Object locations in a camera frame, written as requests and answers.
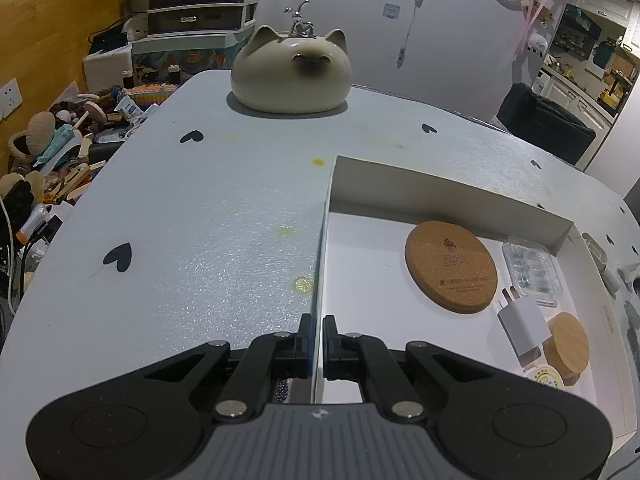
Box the white shallow cardboard box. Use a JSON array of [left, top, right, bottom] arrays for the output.
[[317, 156, 639, 448]]

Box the round cream patterned tin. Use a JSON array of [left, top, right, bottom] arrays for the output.
[[523, 363, 564, 390]]

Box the round bamboo lid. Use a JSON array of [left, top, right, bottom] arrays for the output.
[[542, 312, 590, 386]]

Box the white usb wall charger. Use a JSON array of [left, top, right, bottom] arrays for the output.
[[498, 286, 551, 367]]

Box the cream ceramic cat figurine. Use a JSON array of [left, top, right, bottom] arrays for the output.
[[231, 25, 352, 115]]

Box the round cork coaster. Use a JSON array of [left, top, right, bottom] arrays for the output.
[[405, 220, 498, 314]]

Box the white wall power socket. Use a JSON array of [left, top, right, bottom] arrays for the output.
[[0, 78, 23, 119]]

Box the silver metal ornament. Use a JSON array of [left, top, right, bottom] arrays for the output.
[[283, 0, 317, 39]]

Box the black fabric chair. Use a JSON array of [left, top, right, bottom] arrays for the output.
[[497, 82, 596, 165]]

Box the clear plastic pill blister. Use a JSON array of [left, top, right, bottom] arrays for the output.
[[502, 235, 562, 308]]

